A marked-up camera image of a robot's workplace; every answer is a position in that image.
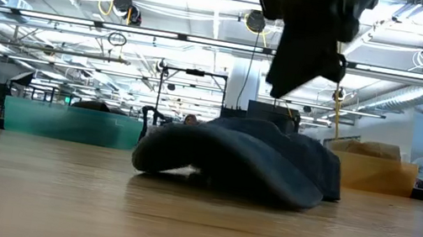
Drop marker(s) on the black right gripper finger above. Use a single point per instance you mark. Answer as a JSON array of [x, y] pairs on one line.
[[287, 62], [318, 61]]

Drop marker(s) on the black rig frame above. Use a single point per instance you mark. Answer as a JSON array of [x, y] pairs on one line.
[[195, 72]]

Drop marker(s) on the blue denim cap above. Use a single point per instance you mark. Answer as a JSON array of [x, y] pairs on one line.
[[230, 160]]

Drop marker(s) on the dark grey cap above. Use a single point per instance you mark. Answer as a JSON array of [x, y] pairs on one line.
[[90, 105]]

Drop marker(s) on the teal plastic tray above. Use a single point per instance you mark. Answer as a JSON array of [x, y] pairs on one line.
[[65, 125]]

